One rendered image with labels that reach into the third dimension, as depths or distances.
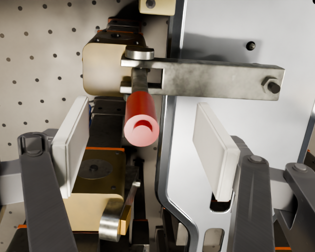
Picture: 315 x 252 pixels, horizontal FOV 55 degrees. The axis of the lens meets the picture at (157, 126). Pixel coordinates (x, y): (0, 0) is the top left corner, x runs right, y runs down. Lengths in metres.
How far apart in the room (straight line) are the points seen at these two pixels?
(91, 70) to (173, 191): 0.23
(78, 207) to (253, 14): 0.32
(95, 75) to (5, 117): 0.47
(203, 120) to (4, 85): 0.62
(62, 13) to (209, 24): 0.38
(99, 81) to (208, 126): 0.19
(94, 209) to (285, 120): 0.28
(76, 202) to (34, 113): 0.40
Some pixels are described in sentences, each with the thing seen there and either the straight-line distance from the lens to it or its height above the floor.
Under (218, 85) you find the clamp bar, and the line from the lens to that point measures 0.33.
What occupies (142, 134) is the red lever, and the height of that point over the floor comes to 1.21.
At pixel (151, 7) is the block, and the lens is 0.31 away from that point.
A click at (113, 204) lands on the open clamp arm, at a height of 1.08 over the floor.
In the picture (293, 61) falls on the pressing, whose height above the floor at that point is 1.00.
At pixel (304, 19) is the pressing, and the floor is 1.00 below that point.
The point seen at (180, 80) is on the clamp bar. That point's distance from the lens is 0.32.
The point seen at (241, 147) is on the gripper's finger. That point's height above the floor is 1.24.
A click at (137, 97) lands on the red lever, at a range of 0.22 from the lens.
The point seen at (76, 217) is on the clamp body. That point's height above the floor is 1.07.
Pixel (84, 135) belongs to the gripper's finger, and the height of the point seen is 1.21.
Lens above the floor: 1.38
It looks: 66 degrees down
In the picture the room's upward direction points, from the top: 170 degrees clockwise
